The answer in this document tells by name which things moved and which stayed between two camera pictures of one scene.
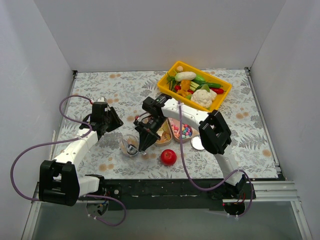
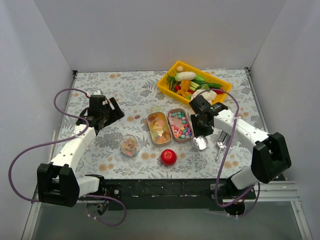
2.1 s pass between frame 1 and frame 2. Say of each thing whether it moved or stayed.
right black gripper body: moved
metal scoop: moved
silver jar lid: stayed
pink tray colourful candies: stayed
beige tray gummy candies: stayed
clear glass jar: stayed
